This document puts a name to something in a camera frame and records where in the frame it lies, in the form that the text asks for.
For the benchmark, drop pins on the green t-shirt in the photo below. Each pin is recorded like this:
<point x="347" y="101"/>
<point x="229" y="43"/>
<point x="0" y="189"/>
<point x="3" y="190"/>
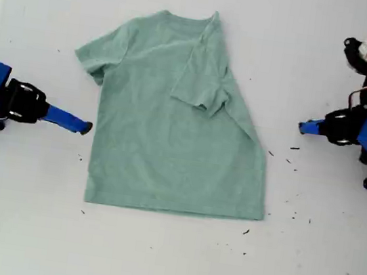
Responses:
<point x="169" y="142"/>

